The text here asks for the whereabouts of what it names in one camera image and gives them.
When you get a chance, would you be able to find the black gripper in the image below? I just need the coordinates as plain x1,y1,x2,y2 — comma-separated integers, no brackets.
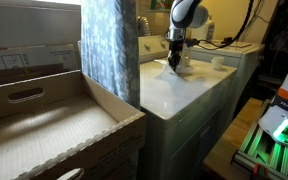
167,40,186,73

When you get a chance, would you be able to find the white paper towel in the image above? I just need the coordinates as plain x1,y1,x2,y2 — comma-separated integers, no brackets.
155,61,195,83

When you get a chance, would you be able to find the washing machine with knob panel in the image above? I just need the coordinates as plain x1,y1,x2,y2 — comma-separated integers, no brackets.
137,34,238,180

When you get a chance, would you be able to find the plain white washing machine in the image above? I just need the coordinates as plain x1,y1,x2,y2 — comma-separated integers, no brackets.
188,40,266,111

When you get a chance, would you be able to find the white cup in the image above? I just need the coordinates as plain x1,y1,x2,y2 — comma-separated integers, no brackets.
211,55,226,72

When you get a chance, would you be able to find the small black object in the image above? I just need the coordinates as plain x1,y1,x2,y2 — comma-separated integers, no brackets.
220,36,234,45

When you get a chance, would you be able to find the green box with red print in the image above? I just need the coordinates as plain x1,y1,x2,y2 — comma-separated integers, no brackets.
149,0,167,10

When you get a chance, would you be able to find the blue patterned curtain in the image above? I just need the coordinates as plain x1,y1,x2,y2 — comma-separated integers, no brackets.
80,0,142,111

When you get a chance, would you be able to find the wooden platform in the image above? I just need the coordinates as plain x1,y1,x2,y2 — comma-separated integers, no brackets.
202,97,264,180

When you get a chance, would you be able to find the printed white cardboard sheet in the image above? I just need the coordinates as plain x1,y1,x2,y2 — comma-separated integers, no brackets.
0,43,82,73

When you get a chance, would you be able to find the open brown cardboard box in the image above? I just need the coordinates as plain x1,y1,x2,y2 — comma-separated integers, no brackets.
0,69,147,180

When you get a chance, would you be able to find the large grey box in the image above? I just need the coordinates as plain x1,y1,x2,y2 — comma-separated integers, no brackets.
0,0,82,51

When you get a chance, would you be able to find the flat brown cardboard piece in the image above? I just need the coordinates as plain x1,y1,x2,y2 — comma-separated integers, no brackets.
0,63,70,88

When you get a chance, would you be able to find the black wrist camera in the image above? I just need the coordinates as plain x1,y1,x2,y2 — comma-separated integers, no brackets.
183,38,200,48

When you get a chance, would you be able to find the silver foil vent hose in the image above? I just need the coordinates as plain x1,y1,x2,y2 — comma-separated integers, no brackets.
136,15,153,38

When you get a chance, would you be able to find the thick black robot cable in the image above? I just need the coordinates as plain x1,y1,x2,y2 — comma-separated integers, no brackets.
197,0,256,48

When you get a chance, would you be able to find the thin black wall wire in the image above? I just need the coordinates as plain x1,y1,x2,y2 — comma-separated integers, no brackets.
250,0,268,43

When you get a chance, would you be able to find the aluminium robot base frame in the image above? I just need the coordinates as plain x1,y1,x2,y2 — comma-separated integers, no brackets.
231,99,288,180

